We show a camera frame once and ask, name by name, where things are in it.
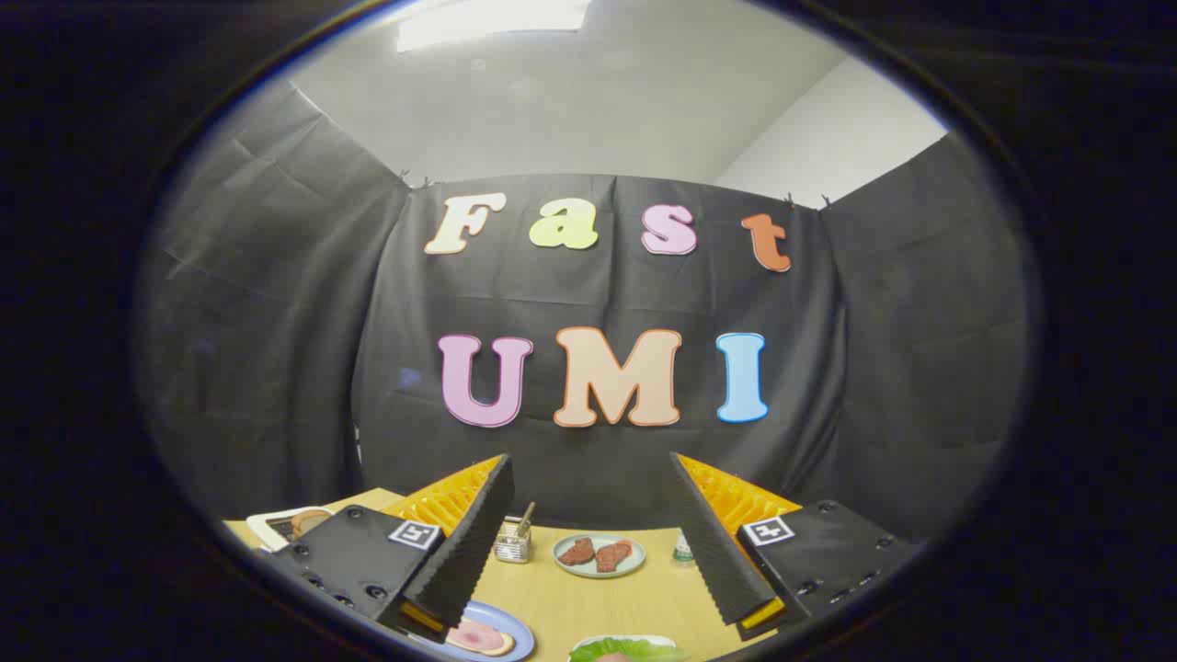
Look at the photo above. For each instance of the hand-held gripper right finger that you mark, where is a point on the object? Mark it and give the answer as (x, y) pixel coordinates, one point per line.
(717, 542)

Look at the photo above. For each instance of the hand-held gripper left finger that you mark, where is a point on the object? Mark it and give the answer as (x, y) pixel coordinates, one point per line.
(469, 542)

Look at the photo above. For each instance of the green lettuce leaf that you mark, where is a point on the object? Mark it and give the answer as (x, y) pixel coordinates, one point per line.
(625, 651)

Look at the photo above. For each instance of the plain bread slice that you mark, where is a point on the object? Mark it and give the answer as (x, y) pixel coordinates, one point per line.
(311, 521)

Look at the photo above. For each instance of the clear plastic water bottle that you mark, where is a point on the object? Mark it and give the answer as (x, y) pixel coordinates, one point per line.
(682, 549)

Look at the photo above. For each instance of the pale green plate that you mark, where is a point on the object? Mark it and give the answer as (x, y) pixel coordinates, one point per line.
(634, 563)

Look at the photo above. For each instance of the blue plate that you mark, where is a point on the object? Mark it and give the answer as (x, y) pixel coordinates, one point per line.
(515, 623)

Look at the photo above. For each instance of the pink ham slice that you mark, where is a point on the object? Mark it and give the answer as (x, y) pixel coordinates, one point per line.
(476, 636)

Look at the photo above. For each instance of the brown meat patty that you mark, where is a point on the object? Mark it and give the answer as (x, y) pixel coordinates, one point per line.
(613, 556)
(577, 552)

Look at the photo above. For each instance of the bread slice under ham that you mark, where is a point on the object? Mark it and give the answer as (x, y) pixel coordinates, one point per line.
(504, 649)

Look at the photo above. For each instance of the white plate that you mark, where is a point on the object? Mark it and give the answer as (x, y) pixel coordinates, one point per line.
(655, 637)

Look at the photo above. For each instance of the white toaster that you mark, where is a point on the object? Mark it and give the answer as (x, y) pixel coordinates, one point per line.
(271, 529)

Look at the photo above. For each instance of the black backdrop cloth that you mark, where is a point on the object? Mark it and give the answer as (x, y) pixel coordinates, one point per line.
(294, 349)

